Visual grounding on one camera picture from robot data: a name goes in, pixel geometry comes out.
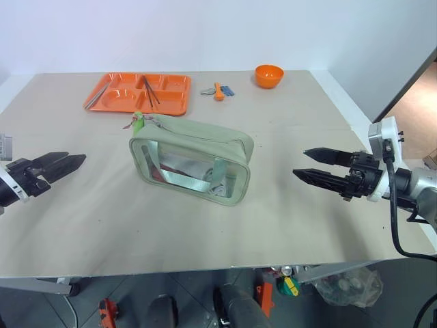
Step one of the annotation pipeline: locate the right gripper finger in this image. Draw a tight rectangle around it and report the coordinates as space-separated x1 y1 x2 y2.
301 147 354 169
292 167 348 197

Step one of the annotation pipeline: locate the green clear toiletry bag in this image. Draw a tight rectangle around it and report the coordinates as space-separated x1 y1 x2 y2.
128 113 255 208

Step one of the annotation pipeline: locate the red orange clamp tool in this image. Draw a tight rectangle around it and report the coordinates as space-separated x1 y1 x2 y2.
98 297 122 327

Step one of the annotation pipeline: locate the clear plastic bag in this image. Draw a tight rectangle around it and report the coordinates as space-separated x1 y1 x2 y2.
313 266 384 309

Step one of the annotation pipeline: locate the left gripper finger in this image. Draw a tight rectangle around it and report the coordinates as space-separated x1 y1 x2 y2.
33 152 70 172
44 154 87 185

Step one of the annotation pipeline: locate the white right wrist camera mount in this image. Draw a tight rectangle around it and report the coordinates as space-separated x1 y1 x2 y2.
367 115 406 204

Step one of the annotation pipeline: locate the brown cardboard box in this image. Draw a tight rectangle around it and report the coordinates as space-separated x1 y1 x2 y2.
422 147 437 169

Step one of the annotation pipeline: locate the small dark rounded shape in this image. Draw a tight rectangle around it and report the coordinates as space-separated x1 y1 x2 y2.
146 293 180 328

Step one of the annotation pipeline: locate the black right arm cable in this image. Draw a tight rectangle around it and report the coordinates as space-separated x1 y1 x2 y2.
382 138 437 262

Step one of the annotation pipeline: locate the grey table crossbar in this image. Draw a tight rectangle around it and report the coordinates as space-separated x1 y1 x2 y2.
296 262 371 284

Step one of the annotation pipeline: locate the red item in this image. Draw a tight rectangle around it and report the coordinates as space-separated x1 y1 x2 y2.
149 163 165 181

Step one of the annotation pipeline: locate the green yellow packet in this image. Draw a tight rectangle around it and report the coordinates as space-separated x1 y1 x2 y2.
276 275 302 297

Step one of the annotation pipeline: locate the grey table leg frame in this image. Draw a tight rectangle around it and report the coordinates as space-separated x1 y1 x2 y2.
0 276 81 297

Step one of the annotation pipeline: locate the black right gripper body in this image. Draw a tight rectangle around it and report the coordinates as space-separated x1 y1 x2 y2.
341 151 384 203

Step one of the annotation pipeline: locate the white coiled cord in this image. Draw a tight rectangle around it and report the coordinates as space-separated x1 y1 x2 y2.
203 168 229 197

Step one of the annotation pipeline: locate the black chopstick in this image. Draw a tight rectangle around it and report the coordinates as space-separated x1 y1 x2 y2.
145 75 161 105
142 75 155 107

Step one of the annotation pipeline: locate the green zipper pull tag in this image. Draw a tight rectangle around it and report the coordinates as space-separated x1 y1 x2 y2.
122 110 155 136

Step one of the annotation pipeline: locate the thin black floor cable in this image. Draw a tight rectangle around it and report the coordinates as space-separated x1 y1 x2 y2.
414 294 437 328

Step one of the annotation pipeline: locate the orange compartment tray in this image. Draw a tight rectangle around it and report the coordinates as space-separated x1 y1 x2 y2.
83 72 193 115

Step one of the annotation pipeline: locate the orange plastic bowl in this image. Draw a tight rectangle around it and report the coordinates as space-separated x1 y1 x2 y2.
254 64 285 90

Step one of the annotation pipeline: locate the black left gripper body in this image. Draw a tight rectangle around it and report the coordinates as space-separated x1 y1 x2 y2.
5 157 53 200

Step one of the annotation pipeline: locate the grey chopstick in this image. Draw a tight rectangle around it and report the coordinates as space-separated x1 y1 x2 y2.
86 82 111 111
84 81 109 109

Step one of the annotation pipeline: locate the large dark rounded shape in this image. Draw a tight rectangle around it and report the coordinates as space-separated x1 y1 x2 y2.
212 283 274 328

